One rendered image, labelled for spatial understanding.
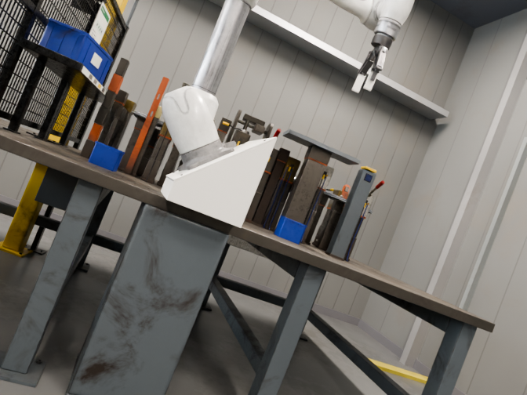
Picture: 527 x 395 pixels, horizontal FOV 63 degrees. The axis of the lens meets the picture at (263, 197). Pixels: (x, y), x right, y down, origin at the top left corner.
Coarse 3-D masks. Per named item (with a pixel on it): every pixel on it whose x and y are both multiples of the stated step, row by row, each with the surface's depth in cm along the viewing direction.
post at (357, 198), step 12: (360, 180) 205; (372, 180) 206; (360, 192) 205; (348, 204) 207; (360, 204) 206; (348, 216) 205; (336, 228) 209; (348, 228) 205; (336, 240) 204; (348, 240) 205; (336, 252) 205
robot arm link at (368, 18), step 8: (336, 0) 166; (344, 0) 168; (352, 0) 171; (360, 0) 174; (368, 0) 173; (376, 0) 172; (344, 8) 172; (352, 8) 173; (360, 8) 173; (368, 8) 172; (360, 16) 175; (368, 16) 173; (368, 24) 176
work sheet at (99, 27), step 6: (102, 6) 218; (102, 12) 221; (96, 18) 218; (102, 18) 225; (108, 18) 235; (96, 24) 221; (102, 24) 229; (90, 30) 216; (96, 30) 224; (102, 30) 233; (96, 36) 228; (102, 36) 237
